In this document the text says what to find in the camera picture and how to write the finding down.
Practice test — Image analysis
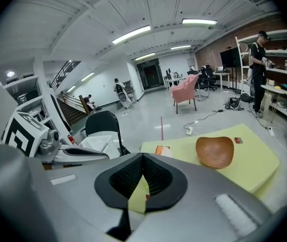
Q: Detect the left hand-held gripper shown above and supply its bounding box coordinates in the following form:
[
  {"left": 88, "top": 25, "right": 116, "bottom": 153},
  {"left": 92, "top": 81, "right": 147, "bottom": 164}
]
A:
[{"left": 1, "top": 111, "right": 110, "bottom": 163}]

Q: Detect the white desk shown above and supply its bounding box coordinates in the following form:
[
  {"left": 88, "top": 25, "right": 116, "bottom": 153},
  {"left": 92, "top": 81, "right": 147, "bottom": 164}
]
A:
[
  {"left": 163, "top": 77, "right": 187, "bottom": 90},
  {"left": 213, "top": 72, "right": 231, "bottom": 90}
]

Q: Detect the white perforated plastic basket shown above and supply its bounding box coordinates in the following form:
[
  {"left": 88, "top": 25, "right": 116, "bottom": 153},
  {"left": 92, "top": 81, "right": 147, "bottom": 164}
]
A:
[{"left": 79, "top": 134, "right": 121, "bottom": 160}]

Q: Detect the pink armchair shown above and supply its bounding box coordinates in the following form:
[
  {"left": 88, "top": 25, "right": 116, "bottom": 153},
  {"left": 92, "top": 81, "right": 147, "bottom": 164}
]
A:
[{"left": 170, "top": 74, "right": 200, "bottom": 114}]

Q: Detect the black office chair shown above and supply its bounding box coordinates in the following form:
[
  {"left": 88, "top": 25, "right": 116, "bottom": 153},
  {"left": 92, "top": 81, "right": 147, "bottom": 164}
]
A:
[{"left": 197, "top": 67, "right": 218, "bottom": 92}]

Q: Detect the black folding chair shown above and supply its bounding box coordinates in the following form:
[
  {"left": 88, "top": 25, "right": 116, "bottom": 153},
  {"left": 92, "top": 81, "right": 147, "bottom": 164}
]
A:
[{"left": 85, "top": 110, "right": 131, "bottom": 157}]

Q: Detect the table with yellow-green cloth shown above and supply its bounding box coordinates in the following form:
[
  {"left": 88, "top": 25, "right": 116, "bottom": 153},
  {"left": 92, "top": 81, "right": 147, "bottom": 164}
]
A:
[{"left": 128, "top": 124, "right": 280, "bottom": 214}]

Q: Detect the black television screen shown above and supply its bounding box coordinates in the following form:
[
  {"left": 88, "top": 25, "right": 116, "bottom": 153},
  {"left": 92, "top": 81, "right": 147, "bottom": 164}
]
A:
[{"left": 220, "top": 47, "right": 242, "bottom": 69}]

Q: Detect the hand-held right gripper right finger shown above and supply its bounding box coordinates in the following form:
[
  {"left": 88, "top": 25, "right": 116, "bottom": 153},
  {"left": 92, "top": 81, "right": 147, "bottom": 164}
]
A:
[{"left": 133, "top": 152, "right": 272, "bottom": 242}]

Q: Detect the white storage shelf rack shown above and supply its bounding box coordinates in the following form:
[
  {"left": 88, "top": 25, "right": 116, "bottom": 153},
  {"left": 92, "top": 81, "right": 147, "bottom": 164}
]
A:
[
  {"left": 235, "top": 29, "right": 287, "bottom": 131},
  {"left": 3, "top": 74, "right": 71, "bottom": 136}
]

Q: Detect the white round table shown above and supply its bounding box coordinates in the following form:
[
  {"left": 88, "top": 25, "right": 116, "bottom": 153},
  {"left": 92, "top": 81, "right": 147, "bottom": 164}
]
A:
[{"left": 260, "top": 84, "right": 285, "bottom": 117}]

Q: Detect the black power cable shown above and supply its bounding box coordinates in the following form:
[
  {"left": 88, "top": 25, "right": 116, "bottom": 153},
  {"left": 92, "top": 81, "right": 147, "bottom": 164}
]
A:
[{"left": 183, "top": 109, "right": 224, "bottom": 131}]

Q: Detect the brown wooden bowl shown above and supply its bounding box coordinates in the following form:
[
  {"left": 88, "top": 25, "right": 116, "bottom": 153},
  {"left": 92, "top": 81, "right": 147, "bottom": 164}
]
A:
[{"left": 195, "top": 136, "right": 235, "bottom": 170}]

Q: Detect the white power cable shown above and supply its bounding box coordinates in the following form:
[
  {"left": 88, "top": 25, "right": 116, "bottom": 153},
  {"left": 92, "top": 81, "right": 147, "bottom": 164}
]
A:
[{"left": 271, "top": 135, "right": 287, "bottom": 162}]

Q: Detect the orange tissue box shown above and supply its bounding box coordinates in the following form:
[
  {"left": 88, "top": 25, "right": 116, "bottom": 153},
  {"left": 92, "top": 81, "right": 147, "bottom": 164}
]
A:
[{"left": 155, "top": 145, "right": 174, "bottom": 158}]

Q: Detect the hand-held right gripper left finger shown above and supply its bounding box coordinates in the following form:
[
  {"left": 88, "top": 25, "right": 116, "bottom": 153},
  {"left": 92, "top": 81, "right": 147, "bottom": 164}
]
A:
[{"left": 29, "top": 152, "right": 143, "bottom": 242}]

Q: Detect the black cable bundle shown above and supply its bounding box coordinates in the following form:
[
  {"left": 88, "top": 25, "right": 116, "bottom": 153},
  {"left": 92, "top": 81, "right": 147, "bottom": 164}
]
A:
[{"left": 224, "top": 92, "right": 254, "bottom": 110}]

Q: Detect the black double door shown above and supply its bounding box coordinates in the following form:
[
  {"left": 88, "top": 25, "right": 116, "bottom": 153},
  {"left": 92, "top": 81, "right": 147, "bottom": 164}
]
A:
[{"left": 137, "top": 58, "right": 164, "bottom": 90}]

